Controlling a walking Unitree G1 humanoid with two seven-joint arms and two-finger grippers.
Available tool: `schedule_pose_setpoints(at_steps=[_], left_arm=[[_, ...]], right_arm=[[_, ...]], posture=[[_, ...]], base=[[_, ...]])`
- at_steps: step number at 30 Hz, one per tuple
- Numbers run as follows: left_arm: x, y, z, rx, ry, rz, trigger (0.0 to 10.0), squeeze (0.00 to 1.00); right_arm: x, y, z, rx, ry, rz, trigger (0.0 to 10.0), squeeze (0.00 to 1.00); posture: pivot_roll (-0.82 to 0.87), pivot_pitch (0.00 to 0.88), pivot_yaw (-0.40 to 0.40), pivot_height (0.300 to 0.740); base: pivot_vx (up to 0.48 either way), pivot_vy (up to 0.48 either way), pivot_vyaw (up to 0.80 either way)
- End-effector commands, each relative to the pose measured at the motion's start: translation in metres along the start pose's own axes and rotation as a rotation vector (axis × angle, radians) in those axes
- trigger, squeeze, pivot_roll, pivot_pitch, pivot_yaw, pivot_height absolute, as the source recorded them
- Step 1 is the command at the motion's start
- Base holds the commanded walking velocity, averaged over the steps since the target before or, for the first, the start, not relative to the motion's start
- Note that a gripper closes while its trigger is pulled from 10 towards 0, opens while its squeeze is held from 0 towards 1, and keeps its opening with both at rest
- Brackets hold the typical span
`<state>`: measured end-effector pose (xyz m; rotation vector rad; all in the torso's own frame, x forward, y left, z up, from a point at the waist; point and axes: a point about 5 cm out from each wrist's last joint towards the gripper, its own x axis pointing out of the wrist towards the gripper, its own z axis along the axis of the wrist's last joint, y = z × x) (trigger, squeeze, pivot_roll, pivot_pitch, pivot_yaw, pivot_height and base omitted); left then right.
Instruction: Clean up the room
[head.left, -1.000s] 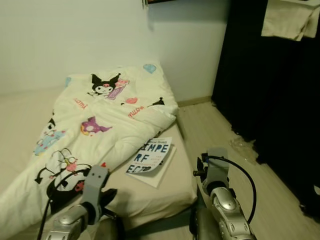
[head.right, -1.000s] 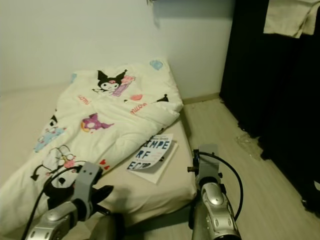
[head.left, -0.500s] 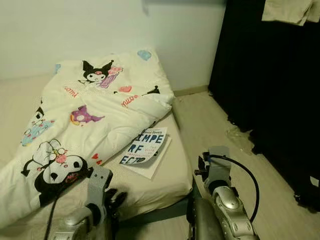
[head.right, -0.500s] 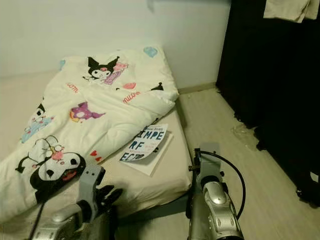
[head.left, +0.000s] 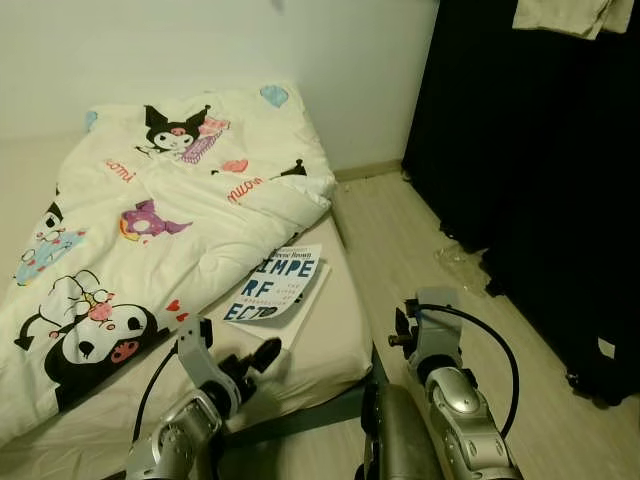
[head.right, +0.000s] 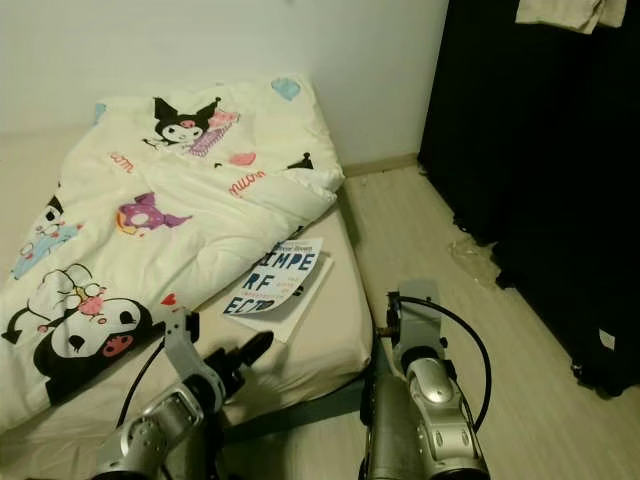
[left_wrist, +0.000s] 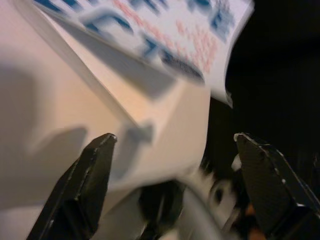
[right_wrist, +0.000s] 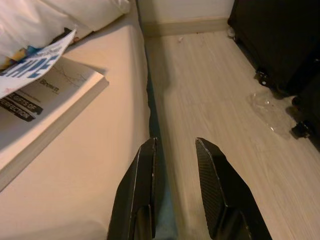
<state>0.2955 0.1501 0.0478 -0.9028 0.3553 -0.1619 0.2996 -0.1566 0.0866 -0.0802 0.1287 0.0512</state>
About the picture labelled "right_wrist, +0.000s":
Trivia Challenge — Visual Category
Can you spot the grey bed frame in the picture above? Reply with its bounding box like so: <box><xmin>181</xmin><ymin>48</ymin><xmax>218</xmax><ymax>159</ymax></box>
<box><xmin>136</xmin><ymin>0</ymin><xmax>178</xmax><ymax>240</ymax></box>

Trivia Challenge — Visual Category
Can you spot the tall black suitcase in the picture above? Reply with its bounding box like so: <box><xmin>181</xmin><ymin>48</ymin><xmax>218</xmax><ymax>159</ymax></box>
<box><xmin>227</xmin><ymin>0</ymin><xmax>320</xmax><ymax>97</ymax></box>

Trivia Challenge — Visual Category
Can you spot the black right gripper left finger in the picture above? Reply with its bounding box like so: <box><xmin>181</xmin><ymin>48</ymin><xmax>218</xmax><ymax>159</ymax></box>
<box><xmin>106</xmin><ymin>136</ymin><xmax>158</xmax><ymax>240</ymax></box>

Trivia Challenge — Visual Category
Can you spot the mattress with cream sheet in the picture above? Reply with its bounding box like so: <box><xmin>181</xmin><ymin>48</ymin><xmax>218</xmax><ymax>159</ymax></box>
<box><xmin>0</xmin><ymin>0</ymin><xmax>157</xmax><ymax>240</ymax></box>

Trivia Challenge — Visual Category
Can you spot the clear plastic wrapper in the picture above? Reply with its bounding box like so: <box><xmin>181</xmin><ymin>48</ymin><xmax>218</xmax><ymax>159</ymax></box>
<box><xmin>247</xmin><ymin>91</ymin><xmax>296</xmax><ymax>140</ymax></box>

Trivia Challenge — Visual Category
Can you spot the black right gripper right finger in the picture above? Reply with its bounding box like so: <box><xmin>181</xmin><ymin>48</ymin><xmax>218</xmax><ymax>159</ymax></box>
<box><xmin>194</xmin><ymin>136</ymin><xmax>273</xmax><ymax>240</ymax></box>

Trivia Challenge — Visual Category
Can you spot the white crumpled tissue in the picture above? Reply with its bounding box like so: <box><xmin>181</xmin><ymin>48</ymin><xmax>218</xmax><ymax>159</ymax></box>
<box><xmin>226</xmin><ymin>26</ymin><xmax>237</xmax><ymax>41</ymax></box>

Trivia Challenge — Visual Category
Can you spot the cream white duvet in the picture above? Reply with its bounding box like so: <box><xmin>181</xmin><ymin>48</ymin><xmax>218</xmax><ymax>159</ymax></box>
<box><xmin>0</xmin><ymin>0</ymin><xmax>131</xmax><ymax>65</ymax></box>

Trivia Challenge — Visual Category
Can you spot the cream paperback book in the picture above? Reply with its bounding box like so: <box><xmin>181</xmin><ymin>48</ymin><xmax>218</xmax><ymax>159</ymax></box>
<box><xmin>0</xmin><ymin>56</ymin><xmax>110</xmax><ymax>192</ymax></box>

